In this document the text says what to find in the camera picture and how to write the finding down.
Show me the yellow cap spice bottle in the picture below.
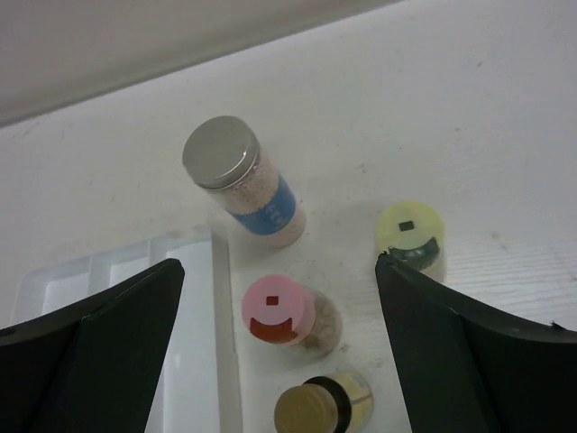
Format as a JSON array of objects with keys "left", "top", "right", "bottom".
[{"left": 375, "top": 200, "right": 446, "bottom": 282}]

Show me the silver lid blue label jar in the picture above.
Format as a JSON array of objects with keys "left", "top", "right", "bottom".
[{"left": 182, "top": 115, "right": 307, "bottom": 247}]

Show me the pink cap spice bottle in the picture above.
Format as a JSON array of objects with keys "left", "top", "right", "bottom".
[{"left": 242, "top": 274, "right": 342, "bottom": 359}]

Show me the white divided plastic tray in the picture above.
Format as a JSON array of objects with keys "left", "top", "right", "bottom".
[{"left": 10, "top": 228, "right": 243, "bottom": 432}]

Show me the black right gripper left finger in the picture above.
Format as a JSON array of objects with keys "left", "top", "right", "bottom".
[{"left": 1, "top": 259, "right": 185, "bottom": 432}]

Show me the gold cap yellow bottle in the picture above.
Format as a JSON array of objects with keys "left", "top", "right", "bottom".
[{"left": 274, "top": 371, "right": 374, "bottom": 433}]

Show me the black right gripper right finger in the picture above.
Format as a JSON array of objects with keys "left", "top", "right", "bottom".
[{"left": 375, "top": 253, "right": 576, "bottom": 432}]

